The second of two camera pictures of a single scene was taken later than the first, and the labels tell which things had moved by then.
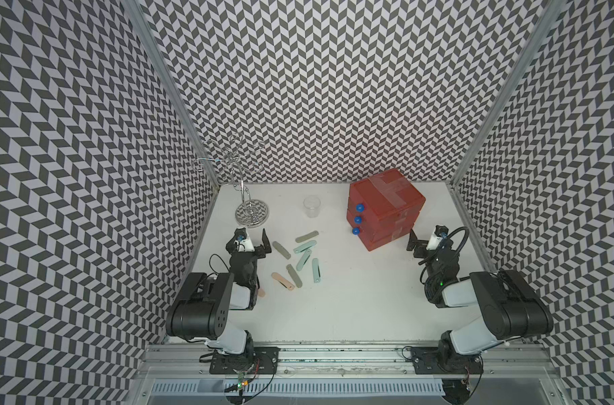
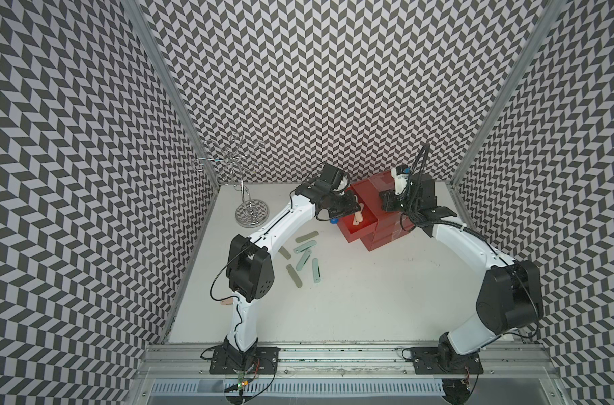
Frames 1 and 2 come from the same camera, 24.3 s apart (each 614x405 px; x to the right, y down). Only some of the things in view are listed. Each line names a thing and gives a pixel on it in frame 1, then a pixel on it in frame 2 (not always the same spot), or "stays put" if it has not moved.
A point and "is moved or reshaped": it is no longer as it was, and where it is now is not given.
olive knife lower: [294, 276] stays put
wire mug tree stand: [250, 213] stays put
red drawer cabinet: [385, 194] is moved or reshaped
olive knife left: [282, 250] stays put
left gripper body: [259, 252] to [339, 203]
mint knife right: [316, 272] stays put
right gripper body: [428, 256] to [401, 202]
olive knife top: [306, 236] stays put
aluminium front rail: [188, 361] stays put
